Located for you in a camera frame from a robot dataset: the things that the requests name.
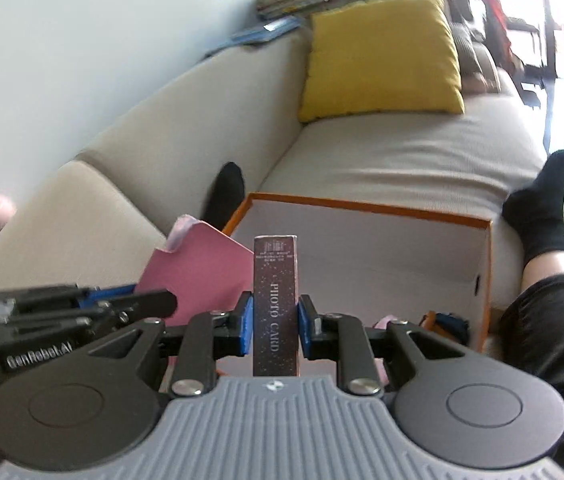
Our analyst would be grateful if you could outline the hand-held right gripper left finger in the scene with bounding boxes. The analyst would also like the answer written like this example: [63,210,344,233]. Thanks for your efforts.
[88,292,255,398]

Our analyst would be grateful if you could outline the orange cardboard box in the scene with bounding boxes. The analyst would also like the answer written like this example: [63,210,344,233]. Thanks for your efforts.
[216,192,494,391]

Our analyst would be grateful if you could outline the person's left leg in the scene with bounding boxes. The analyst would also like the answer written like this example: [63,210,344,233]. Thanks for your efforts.
[204,161,245,235]

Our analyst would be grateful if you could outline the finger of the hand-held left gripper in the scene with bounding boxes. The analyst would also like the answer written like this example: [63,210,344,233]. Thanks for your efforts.
[0,283,137,311]
[0,289,179,335]

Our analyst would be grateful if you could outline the dark photo card box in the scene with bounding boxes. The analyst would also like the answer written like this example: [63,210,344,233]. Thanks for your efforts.
[253,234,303,378]

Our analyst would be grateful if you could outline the dark chair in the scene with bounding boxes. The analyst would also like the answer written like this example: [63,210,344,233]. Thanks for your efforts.
[479,0,564,108]

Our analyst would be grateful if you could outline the blue book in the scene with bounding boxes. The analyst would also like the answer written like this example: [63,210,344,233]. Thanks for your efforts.
[231,16,305,45]

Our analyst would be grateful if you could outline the blue and orange item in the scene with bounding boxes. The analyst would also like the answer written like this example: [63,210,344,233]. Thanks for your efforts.
[421,311,471,343]

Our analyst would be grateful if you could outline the yellow pillow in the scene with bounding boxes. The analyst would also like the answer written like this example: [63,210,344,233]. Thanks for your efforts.
[297,0,466,123]

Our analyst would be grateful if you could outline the beige sofa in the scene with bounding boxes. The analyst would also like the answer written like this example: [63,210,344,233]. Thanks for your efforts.
[0,0,564,361]

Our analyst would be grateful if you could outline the grey cushion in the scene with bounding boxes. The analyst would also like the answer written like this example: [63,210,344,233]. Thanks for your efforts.
[451,24,504,93]

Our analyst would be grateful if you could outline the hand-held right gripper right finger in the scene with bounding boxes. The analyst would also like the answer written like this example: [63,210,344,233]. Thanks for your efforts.
[297,293,469,397]

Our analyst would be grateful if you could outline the pink cloth item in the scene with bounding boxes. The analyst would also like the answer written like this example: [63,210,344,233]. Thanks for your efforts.
[136,214,255,329]

